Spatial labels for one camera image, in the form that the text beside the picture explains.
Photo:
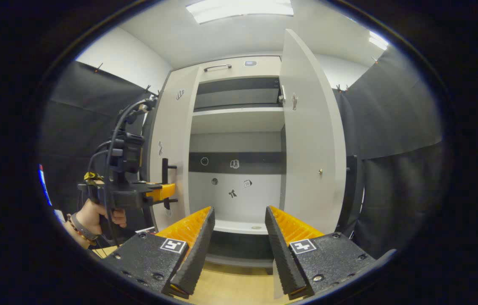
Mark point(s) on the white shoe cabinet door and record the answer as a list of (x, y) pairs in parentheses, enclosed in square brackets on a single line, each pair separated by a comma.
[(175, 127), (310, 140)]

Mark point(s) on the silver door hinge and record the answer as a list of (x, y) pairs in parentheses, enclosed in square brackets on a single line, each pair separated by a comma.
[(282, 95)]

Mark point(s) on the white double-door shoe cabinet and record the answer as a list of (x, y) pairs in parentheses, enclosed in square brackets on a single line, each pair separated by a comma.
[(238, 142)]

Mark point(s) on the small ceiling light panel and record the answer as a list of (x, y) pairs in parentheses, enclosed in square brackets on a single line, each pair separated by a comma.
[(378, 40)]

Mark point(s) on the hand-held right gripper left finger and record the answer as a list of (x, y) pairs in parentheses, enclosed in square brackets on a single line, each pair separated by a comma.
[(196, 250)]

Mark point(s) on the blue white clothing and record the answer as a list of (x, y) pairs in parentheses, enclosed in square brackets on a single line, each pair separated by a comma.
[(44, 186)]

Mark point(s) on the grey wristband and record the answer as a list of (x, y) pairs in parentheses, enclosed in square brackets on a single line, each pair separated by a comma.
[(84, 231)]

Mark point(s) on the large ceiling light panel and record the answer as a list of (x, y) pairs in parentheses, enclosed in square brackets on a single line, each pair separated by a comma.
[(238, 9)]

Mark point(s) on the white cabinet flap panel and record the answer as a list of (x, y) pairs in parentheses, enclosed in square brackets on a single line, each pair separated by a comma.
[(243, 70)]

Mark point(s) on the black backdrop cloth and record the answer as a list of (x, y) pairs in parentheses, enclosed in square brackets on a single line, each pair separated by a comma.
[(399, 148), (78, 118)]

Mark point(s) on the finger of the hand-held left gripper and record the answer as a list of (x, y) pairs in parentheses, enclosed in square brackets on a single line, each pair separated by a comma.
[(164, 191)]

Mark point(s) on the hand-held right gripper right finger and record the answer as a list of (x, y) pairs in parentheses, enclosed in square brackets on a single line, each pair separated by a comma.
[(281, 254)]

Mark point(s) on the white cabinet shelf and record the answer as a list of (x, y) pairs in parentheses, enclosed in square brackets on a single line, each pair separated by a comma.
[(238, 111)]

